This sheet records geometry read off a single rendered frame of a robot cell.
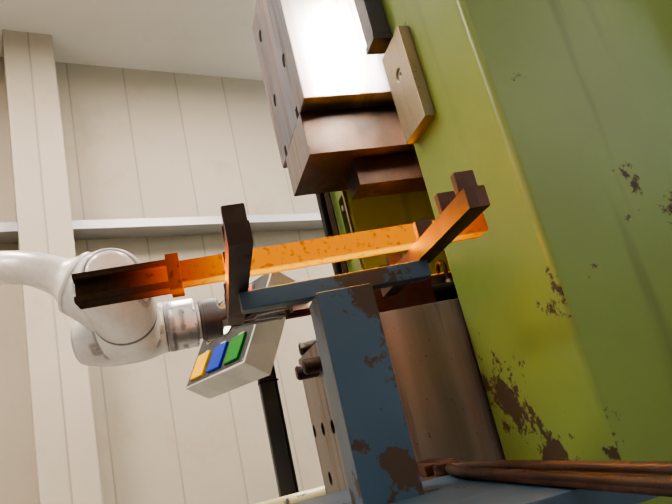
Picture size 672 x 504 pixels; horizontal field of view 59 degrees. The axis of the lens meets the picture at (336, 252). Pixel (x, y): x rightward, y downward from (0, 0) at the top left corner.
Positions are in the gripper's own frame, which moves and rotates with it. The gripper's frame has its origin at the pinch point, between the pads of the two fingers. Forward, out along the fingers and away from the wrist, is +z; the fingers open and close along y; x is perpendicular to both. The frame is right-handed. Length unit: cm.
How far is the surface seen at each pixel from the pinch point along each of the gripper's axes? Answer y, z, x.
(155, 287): 49, -26, -6
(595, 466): 68, 3, -30
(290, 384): -327, 50, 13
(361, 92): 12.6, 17.0, 36.9
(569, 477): 69, 0, -30
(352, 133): 7.6, 14.9, 30.8
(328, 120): 7.6, 10.6, 34.2
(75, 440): -262, -86, 2
